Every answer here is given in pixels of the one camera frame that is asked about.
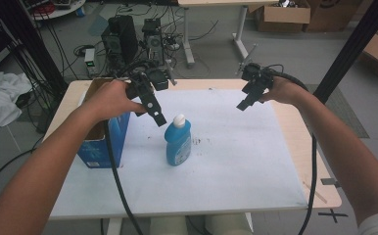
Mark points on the closed cardboard box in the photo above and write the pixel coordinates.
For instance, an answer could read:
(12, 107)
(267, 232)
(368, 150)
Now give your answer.
(330, 14)

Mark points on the black metal frame post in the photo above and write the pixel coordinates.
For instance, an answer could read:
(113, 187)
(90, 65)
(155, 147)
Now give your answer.
(353, 49)
(33, 42)

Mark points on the small grey power supply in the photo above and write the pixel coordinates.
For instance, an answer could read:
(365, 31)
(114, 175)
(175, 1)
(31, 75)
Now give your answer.
(90, 60)

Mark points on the open cardboard box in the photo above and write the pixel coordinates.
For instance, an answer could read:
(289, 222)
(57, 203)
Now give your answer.
(283, 16)

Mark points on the blue cardboard box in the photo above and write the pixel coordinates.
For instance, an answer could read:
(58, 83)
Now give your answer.
(112, 143)

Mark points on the blue bottle with white cap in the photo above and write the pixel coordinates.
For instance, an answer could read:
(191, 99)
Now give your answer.
(178, 143)

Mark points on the round white table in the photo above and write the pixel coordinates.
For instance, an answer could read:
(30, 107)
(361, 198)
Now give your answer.
(59, 9)

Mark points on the white legged desk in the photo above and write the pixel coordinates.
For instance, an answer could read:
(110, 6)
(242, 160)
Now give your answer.
(242, 29)

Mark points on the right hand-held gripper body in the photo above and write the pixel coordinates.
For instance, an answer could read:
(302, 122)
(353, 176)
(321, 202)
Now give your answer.
(257, 77)

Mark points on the person's right hand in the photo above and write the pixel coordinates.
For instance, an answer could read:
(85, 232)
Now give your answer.
(285, 90)

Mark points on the small black computer case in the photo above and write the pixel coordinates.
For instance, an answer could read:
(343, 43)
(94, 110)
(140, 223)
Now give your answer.
(153, 39)

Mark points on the light wooden table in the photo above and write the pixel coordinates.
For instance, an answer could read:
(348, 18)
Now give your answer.
(311, 137)

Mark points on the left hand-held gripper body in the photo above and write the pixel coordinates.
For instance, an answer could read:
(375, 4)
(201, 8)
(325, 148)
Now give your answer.
(157, 81)

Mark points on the person's left hand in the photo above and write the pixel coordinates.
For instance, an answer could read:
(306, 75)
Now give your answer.
(108, 99)

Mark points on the white crumpled cloth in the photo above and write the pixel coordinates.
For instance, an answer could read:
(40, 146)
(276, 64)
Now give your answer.
(1, 98)

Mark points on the white table mat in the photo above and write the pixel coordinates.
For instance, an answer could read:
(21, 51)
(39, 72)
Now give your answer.
(236, 156)

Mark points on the large black computer tower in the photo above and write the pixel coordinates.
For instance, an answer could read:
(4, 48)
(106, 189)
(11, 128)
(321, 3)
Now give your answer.
(120, 42)

